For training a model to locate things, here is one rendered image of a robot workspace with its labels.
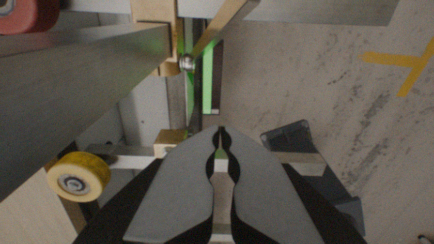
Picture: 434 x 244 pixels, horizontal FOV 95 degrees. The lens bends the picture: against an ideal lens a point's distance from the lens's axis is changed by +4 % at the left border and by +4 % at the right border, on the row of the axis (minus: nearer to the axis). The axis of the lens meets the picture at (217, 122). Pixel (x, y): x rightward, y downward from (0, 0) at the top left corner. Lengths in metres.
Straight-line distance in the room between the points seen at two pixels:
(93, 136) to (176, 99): 0.21
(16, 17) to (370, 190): 2.10
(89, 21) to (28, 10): 0.27
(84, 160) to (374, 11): 0.43
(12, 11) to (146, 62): 0.15
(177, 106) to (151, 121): 0.15
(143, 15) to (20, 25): 0.12
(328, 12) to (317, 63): 0.99
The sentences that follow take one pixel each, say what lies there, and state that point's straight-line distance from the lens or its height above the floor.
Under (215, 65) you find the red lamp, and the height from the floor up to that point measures 0.70.
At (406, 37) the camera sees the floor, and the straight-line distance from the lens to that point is 1.49.
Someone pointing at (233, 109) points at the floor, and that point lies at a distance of 1.24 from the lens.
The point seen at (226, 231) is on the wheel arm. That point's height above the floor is 0.83.
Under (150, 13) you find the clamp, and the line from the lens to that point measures 0.26.
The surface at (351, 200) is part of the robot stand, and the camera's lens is 0.98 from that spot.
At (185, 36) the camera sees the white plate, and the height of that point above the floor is 0.79.
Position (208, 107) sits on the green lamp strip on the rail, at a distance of 0.46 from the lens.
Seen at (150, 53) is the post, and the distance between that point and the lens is 0.18.
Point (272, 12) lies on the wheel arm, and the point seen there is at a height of 0.86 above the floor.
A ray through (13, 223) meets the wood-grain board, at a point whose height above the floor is 0.90.
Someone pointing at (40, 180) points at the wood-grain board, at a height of 0.90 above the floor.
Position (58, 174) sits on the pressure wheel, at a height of 0.91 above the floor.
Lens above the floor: 1.12
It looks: 61 degrees down
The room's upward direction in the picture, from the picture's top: 179 degrees counter-clockwise
